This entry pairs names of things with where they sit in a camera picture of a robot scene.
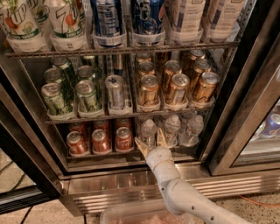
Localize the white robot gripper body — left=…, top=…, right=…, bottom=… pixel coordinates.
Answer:
left=145, top=146, right=181, bottom=187

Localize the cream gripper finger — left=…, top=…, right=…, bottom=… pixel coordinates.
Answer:
left=157, top=128, right=168, bottom=148
left=135, top=137, right=150, bottom=158

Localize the clear water bottle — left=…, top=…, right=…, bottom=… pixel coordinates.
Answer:
left=179, top=115, right=204, bottom=147
left=140, top=119, right=157, bottom=147
left=163, top=115, right=180, bottom=148

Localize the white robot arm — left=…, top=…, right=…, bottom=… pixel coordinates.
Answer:
left=135, top=128, right=250, bottom=224

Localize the fridge glass door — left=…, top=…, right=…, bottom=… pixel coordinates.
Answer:
left=0, top=71, right=61, bottom=214

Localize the blue bottle left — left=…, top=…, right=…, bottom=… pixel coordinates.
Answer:
left=90, top=0, right=124, bottom=47

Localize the blue bottle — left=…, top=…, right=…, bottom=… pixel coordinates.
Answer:
left=130, top=0, right=165, bottom=46
left=90, top=0, right=124, bottom=47

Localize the blue bottle right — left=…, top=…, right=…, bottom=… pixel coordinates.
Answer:
left=130, top=0, right=165, bottom=46

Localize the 7up bottle right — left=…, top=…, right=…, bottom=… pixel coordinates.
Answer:
left=45, top=0, right=86, bottom=51

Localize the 7up bottle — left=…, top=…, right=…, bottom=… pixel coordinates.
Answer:
left=45, top=0, right=86, bottom=51
left=0, top=0, right=48, bottom=53

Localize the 7up bottle left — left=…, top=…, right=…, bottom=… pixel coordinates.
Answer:
left=0, top=0, right=48, bottom=53

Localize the red soda can front right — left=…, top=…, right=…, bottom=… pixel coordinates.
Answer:
left=115, top=127, right=133, bottom=151

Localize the red soda can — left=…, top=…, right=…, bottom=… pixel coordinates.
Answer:
left=92, top=129, right=110, bottom=154
left=115, top=127, right=133, bottom=151
left=66, top=131, right=89, bottom=157

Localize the red soda can front middle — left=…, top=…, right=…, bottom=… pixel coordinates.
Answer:
left=92, top=129, right=110, bottom=154

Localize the gold can front middle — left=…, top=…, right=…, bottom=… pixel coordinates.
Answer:
left=165, top=73, right=190, bottom=105

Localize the gold can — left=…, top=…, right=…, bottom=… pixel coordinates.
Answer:
left=138, top=75, right=159, bottom=107
left=192, top=72, right=220, bottom=103
left=165, top=73, right=190, bottom=105

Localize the gold can front left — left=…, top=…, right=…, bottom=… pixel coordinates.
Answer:
left=138, top=75, right=159, bottom=107

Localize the clear plastic container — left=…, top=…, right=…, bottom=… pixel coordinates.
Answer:
left=100, top=199, right=195, bottom=224

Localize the gold can front right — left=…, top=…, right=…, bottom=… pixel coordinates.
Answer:
left=192, top=72, right=220, bottom=103

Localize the red soda can front left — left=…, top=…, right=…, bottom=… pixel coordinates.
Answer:
left=66, top=131, right=89, bottom=157

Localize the silver tall can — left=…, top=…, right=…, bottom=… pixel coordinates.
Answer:
left=105, top=74, right=124, bottom=110

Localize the gold can second row left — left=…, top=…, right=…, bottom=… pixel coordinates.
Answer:
left=137, top=61, right=156, bottom=79

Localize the gold can second row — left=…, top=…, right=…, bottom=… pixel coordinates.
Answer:
left=137, top=61, right=156, bottom=79
left=190, top=59, right=212, bottom=88
left=162, top=60, right=182, bottom=92

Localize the gold can second row middle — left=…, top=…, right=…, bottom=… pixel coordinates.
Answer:
left=162, top=60, right=182, bottom=92

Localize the green can front right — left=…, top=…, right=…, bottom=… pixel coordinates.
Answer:
left=75, top=80, right=102, bottom=113

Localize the green can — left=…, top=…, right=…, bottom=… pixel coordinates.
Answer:
left=41, top=82, right=73, bottom=116
left=75, top=80, right=102, bottom=113

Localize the gold can second row right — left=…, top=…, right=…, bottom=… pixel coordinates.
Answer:
left=190, top=59, right=212, bottom=88

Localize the green can second row right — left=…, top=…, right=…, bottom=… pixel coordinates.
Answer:
left=77, top=66, right=96, bottom=81

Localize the green can second row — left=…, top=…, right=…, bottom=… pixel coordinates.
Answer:
left=77, top=66, right=96, bottom=81
left=44, top=67, right=68, bottom=87

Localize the green can front left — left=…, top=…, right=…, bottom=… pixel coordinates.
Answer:
left=41, top=82, right=73, bottom=116

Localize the blue can behind glass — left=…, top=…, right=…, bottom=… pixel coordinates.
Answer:
left=260, top=113, right=280, bottom=138

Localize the green can second row left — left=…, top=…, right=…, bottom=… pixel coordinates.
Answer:
left=44, top=67, right=68, bottom=87

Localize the white carton right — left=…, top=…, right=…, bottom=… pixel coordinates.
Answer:
left=205, top=0, right=245, bottom=42

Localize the orange cable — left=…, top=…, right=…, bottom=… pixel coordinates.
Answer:
left=239, top=195, right=280, bottom=208

